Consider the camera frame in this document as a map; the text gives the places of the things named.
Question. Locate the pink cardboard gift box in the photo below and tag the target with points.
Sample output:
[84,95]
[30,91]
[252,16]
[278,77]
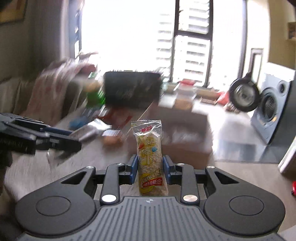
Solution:
[186,137]

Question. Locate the green olives vacuum pack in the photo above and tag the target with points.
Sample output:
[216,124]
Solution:
[112,137]

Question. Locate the white lace tablecloth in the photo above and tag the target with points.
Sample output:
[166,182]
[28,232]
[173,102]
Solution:
[29,173]

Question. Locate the grey front-load washing machine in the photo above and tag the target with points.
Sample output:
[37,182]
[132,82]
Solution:
[273,106]

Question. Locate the black plum snack bag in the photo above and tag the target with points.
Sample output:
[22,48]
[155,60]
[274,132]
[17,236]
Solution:
[132,89]

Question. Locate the blue snack packet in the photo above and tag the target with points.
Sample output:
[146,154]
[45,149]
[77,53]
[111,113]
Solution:
[91,130]

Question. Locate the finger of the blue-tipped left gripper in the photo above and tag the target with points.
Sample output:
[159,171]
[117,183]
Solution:
[60,139]

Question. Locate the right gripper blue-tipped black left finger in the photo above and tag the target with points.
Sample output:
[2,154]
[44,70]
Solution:
[115,175]

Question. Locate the rice cracker snack bar packet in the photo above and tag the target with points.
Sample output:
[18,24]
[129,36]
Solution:
[151,177]

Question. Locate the beige sofa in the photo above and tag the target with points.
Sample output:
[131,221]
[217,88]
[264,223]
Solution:
[16,93]

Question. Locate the floral blanket on sofa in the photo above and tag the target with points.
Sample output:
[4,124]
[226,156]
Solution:
[49,92]

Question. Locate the red snack bag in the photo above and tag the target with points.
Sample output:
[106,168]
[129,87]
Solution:
[118,118]

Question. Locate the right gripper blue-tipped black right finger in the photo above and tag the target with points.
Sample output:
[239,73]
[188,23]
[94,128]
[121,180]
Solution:
[183,175]

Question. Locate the green candy dispenser toy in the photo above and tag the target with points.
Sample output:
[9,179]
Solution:
[93,87]

